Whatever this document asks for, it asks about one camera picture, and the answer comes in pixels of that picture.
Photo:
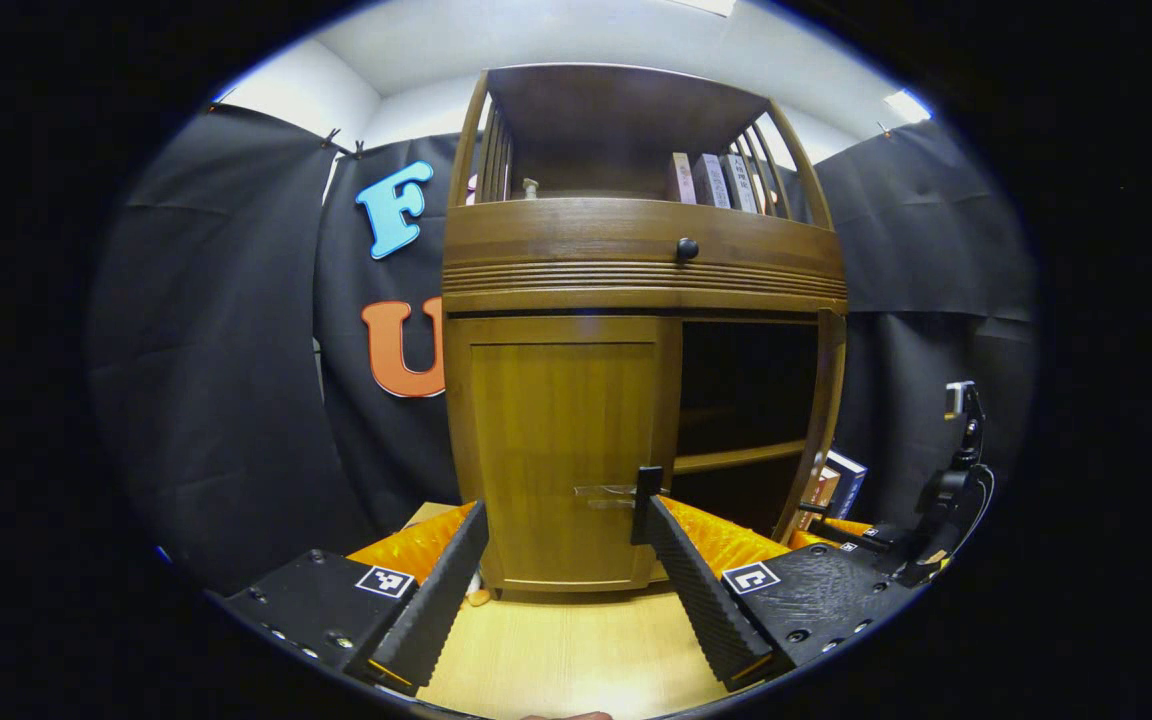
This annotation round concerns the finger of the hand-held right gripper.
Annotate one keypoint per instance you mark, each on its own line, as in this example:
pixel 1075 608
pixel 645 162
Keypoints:
pixel 851 532

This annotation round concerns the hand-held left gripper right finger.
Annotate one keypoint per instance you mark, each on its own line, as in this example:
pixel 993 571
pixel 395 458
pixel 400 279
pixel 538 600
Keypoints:
pixel 701 610

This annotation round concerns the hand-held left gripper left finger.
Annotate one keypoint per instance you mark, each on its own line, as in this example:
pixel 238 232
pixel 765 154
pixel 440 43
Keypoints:
pixel 436 610

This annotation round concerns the wooden cabinet door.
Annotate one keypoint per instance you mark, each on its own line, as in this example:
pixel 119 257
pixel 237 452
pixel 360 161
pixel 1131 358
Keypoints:
pixel 556 440
pixel 826 400

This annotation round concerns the wooden double-door shoe cabinet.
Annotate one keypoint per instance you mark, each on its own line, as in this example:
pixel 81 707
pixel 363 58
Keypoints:
pixel 616 120

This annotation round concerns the brown book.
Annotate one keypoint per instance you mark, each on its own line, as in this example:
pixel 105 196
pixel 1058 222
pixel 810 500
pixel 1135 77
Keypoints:
pixel 821 492

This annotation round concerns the blue and white book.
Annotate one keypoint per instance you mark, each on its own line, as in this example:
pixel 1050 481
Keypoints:
pixel 848 480

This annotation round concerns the wooden inner shelf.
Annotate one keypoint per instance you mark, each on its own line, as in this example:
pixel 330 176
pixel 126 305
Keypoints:
pixel 736 457

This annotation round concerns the black round drawer knob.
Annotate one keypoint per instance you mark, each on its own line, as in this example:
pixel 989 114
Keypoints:
pixel 687 248

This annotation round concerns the pale lilac book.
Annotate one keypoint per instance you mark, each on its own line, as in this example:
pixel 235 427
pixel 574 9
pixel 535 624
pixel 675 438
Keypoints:
pixel 711 181

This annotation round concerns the wooden ribbed drawer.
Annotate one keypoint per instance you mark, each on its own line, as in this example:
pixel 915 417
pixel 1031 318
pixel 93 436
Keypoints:
pixel 576 240

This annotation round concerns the pink book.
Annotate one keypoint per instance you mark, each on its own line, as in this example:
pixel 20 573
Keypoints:
pixel 681 178

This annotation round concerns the small ceiling light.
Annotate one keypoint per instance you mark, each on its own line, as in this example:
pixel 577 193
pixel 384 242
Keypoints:
pixel 907 105

